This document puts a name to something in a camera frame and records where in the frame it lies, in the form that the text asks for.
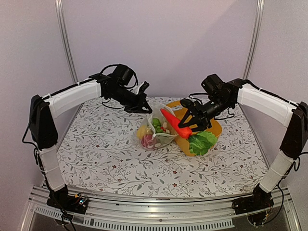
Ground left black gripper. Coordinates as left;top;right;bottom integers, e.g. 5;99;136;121
109;86;153;114

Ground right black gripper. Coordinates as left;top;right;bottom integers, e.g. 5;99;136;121
179;96;232;133

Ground orange toy carrot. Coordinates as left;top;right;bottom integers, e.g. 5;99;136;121
160;108;193;139

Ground green toy grapes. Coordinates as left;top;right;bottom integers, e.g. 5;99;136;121
152;118;163;133

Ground yellow toy lemon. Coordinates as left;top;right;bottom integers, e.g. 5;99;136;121
136;125;152;139

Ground clear zip top bag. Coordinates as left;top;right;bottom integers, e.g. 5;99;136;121
135;103;178;150

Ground red toy apple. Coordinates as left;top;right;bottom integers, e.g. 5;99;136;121
141;134;157;150

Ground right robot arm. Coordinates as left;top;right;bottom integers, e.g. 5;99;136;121
179;74;308;215

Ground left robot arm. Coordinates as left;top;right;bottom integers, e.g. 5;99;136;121
26;64;152;214

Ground yellow plastic basket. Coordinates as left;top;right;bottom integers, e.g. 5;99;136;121
167;100;223;157

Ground floral tablecloth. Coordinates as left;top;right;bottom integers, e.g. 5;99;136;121
57;99;267;197

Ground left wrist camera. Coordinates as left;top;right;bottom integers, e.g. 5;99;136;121
135;81;150;94

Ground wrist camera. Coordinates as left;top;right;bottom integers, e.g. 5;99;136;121
180;98;200;109
135;81;150;94

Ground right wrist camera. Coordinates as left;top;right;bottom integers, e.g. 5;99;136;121
180;98;200;109

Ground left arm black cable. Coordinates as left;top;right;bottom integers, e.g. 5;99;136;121
100;64;139;90

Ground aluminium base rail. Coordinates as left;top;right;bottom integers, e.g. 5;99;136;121
21;186;303;231

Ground left aluminium frame post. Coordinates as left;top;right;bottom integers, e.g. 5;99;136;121
54;0;78;83

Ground aluminium frame post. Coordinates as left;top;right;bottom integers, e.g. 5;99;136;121
243;0;265;79
54;0;78;83

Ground right aluminium frame post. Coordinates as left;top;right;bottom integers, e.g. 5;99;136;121
243;0;265;79

